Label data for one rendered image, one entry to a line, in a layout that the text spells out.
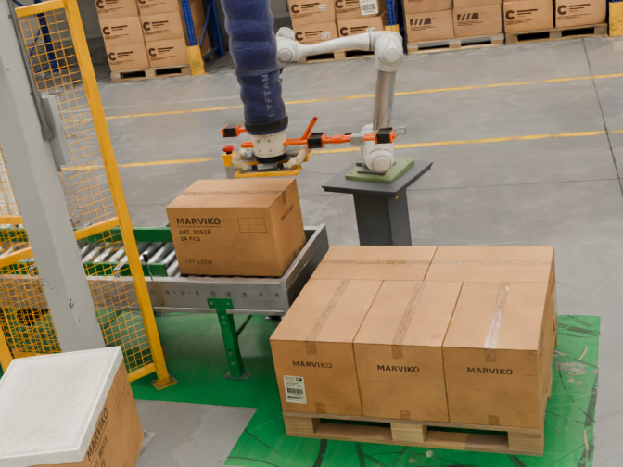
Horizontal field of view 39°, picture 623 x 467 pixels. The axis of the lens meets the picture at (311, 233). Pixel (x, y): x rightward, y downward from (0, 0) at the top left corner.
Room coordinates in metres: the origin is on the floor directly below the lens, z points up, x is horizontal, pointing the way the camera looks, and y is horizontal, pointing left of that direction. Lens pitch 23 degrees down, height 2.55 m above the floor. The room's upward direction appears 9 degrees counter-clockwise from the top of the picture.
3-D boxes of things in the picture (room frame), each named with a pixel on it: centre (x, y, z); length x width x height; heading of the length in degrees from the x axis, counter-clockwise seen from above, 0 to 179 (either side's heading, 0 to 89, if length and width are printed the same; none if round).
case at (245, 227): (4.46, 0.39, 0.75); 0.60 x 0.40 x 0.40; 68
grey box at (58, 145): (3.75, 1.08, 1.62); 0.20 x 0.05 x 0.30; 68
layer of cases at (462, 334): (3.79, -0.47, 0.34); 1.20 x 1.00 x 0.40; 68
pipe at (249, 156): (4.36, 0.14, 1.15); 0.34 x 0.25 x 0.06; 72
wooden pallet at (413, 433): (3.79, -0.47, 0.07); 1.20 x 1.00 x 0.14; 68
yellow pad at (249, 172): (4.27, 0.17, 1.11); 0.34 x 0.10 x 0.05; 72
